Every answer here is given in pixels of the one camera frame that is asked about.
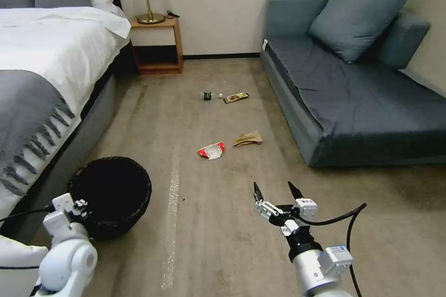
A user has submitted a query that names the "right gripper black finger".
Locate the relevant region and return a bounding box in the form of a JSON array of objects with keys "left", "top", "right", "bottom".
[
  {"left": 288, "top": 181, "right": 304, "bottom": 206},
  {"left": 253, "top": 182, "right": 285, "bottom": 224}
]

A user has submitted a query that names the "black woven trash bin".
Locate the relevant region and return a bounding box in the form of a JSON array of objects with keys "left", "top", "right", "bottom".
[{"left": 66, "top": 156, "right": 152, "bottom": 241}]

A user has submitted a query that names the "crumpled brown paper bag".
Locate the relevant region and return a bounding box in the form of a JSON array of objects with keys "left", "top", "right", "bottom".
[{"left": 232, "top": 131, "right": 264, "bottom": 148}]

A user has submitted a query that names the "red white crushed carton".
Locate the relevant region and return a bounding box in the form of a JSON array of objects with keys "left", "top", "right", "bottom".
[{"left": 197, "top": 141, "right": 226, "bottom": 161}]

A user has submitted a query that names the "grey upholstered bed base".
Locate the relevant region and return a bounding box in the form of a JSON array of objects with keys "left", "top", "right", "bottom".
[{"left": 19, "top": 39, "right": 137, "bottom": 242}]

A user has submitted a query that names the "blue grey sofa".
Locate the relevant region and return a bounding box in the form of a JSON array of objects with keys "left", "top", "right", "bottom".
[{"left": 259, "top": 0, "right": 446, "bottom": 169}]

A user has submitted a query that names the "grey fringed blanket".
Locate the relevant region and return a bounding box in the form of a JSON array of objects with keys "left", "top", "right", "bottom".
[{"left": 0, "top": 70, "right": 76, "bottom": 197}]

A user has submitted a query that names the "brown snack wrapper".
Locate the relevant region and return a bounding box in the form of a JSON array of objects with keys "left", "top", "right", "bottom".
[{"left": 223, "top": 92, "right": 250, "bottom": 104}]

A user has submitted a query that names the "black baseboard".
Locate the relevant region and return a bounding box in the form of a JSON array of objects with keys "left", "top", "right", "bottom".
[{"left": 183, "top": 53, "right": 262, "bottom": 61}]

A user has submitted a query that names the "white duvet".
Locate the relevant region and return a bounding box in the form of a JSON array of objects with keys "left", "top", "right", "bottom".
[{"left": 0, "top": 6, "right": 131, "bottom": 218}]

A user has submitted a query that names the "square blue grey cushion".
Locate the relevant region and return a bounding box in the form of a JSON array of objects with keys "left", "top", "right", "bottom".
[{"left": 307, "top": 0, "right": 413, "bottom": 65}]

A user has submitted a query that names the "wooden nightstand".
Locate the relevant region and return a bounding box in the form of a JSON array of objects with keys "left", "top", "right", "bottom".
[{"left": 129, "top": 17, "right": 184, "bottom": 76}]

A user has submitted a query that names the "blue grey bolster cushion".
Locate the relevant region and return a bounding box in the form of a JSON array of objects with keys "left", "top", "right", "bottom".
[{"left": 378, "top": 11, "right": 431, "bottom": 70}]

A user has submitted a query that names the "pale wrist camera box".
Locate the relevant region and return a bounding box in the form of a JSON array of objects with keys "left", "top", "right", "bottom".
[{"left": 294, "top": 198, "right": 318, "bottom": 223}]

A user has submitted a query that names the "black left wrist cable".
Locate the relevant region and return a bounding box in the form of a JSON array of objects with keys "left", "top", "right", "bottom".
[{"left": 0, "top": 207, "right": 53, "bottom": 223}]

